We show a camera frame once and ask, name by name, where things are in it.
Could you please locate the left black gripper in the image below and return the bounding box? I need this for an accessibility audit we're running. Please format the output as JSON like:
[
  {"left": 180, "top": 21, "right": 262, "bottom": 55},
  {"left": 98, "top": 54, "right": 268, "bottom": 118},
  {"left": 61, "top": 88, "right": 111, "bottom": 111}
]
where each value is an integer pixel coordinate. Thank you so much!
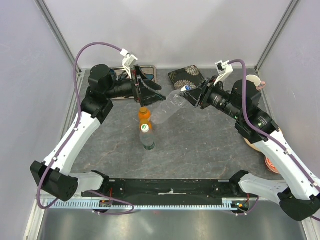
[{"left": 105, "top": 65, "right": 166, "bottom": 107}]

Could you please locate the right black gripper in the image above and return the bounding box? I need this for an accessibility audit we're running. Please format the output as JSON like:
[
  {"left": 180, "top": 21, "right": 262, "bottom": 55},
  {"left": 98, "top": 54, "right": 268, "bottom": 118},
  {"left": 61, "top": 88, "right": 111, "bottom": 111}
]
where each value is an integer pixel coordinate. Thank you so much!
[{"left": 180, "top": 75, "right": 244, "bottom": 121}]

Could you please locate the clear Pocari Sweat bottle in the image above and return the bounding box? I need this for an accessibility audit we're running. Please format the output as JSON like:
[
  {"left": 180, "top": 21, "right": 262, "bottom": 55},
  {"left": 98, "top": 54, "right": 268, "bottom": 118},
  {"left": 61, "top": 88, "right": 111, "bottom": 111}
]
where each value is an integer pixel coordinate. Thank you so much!
[{"left": 151, "top": 90, "right": 186, "bottom": 125}]

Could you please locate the green label water bottle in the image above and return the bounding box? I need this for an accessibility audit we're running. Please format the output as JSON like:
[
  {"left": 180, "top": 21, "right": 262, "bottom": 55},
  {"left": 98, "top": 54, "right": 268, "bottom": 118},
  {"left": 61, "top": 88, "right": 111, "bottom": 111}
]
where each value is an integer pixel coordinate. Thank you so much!
[{"left": 139, "top": 123, "right": 155, "bottom": 150}]

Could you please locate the blue white bottle cap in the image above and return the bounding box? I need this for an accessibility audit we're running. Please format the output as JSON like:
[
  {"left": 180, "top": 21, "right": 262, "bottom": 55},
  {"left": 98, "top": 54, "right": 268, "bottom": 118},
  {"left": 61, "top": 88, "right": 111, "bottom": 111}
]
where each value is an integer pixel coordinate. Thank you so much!
[{"left": 180, "top": 85, "right": 192, "bottom": 92}]

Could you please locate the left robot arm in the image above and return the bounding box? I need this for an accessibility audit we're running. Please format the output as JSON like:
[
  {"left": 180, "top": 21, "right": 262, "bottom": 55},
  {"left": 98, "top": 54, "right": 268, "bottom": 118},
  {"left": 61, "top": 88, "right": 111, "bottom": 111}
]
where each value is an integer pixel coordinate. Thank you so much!
[{"left": 30, "top": 64, "right": 166, "bottom": 202}]

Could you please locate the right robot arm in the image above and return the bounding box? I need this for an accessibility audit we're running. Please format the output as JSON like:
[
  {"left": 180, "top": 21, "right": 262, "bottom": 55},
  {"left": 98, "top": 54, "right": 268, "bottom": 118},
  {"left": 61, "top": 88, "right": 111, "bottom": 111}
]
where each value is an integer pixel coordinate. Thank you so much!
[{"left": 180, "top": 79, "right": 320, "bottom": 222}]

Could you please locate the orange juice bottle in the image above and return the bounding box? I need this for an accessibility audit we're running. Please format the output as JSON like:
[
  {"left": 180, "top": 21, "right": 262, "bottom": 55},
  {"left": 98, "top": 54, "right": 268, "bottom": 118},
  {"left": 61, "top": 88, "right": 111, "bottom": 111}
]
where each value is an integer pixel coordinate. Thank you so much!
[{"left": 138, "top": 106, "right": 152, "bottom": 130}]

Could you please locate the black floral rectangular plate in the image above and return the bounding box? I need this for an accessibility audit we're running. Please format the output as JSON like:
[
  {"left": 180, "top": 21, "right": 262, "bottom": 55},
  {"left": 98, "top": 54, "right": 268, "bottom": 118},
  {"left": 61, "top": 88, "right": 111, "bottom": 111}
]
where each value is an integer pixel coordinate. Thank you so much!
[{"left": 168, "top": 65, "right": 205, "bottom": 90}]

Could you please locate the metal tray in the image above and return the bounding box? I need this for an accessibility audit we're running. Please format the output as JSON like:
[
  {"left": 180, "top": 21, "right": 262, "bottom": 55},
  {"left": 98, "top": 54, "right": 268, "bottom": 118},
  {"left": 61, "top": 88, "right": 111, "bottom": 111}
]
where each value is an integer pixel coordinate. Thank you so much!
[{"left": 110, "top": 65, "right": 157, "bottom": 100}]

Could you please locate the pink mug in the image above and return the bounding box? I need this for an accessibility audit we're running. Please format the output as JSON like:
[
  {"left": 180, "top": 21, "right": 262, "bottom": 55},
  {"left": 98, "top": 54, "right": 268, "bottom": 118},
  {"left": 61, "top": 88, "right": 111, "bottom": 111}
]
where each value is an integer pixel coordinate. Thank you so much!
[{"left": 246, "top": 74, "right": 266, "bottom": 91}]

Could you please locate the beige bird plate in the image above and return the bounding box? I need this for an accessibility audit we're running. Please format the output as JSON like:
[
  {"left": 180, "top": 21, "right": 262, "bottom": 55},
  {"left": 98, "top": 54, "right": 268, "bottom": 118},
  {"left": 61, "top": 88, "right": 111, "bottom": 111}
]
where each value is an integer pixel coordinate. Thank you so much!
[{"left": 243, "top": 127, "right": 285, "bottom": 153}]

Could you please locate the red white patterned bowl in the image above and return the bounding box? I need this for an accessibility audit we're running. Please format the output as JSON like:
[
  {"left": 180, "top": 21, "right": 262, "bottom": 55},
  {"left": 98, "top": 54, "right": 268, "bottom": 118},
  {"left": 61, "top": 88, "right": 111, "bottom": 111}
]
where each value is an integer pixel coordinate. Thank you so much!
[{"left": 264, "top": 156, "right": 280, "bottom": 175}]

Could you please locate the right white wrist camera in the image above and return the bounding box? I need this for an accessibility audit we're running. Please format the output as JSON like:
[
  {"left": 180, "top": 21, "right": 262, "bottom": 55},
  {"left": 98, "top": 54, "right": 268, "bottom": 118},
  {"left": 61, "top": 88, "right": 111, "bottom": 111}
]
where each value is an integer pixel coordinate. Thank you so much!
[{"left": 214, "top": 60, "right": 233, "bottom": 86}]

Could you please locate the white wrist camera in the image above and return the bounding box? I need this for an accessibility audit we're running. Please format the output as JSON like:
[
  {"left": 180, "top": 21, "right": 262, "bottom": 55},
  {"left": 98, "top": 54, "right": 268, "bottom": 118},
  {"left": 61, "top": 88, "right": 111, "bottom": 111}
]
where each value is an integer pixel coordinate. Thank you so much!
[
  {"left": 120, "top": 48, "right": 138, "bottom": 79},
  {"left": 214, "top": 60, "right": 233, "bottom": 86}
]

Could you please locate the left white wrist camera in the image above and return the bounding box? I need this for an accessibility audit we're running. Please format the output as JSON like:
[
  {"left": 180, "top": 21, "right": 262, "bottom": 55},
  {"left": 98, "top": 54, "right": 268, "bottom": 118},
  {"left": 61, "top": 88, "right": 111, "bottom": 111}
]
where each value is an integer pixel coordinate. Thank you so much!
[{"left": 120, "top": 48, "right": 138, "bottom": 79}]

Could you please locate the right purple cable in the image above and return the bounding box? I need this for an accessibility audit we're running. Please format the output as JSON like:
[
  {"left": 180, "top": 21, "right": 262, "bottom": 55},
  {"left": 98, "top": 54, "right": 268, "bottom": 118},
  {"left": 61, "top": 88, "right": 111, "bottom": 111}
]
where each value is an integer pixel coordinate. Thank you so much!
[{"left": 231, "top": 58, "right": 320, "bottom": 222}]

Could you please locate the purple cable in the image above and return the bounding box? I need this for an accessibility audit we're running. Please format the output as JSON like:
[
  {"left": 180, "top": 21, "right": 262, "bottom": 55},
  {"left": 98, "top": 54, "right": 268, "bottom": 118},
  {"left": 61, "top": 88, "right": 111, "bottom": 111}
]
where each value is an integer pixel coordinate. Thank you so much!
[
  {"left": 231, "top": 58, "right": 320, "bottom": 222},
  {"left": 36, "top": 41, "right": 136, "bottom": 216}
]

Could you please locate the right aluminium frame post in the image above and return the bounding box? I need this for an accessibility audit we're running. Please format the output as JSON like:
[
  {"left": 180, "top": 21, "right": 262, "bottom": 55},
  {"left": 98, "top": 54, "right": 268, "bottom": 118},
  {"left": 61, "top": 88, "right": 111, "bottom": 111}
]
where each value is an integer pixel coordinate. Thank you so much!
[{"left": 254, "top": 0, "right": 301, "bottom": 73}]

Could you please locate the aluminium frame post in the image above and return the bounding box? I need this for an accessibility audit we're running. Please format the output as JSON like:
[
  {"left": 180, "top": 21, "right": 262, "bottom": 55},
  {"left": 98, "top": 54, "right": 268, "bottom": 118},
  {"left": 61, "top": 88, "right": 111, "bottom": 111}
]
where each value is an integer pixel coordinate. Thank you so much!
[
  {"left": 254, "top": 0, "right": 301, "bottom": 73},
  {"left": 33, "top": 0, "right": 83, "bottom": 75}
]

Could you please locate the left aluminium frame post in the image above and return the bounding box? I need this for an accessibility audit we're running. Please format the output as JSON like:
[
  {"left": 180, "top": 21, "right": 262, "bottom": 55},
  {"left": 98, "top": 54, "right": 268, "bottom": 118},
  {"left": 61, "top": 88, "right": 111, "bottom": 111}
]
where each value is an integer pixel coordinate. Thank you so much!
[{"left": 33, "top": 0, "right": 83, "bottom": 75}]

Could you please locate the slotted cable duct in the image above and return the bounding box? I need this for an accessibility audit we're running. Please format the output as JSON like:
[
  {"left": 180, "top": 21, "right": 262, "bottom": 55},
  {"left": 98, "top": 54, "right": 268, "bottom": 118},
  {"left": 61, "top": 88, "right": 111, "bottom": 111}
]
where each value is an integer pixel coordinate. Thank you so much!
[{"left": 44, "top": 197, "right": 248, "bottom": 211}]

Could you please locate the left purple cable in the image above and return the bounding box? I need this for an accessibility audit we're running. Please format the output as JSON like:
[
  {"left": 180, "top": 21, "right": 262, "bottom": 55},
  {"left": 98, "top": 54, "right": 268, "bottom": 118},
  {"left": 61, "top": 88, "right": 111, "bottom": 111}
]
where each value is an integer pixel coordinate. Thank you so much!
[{"left": 36, "top": 41, "right": 136, "bottom": 216}]

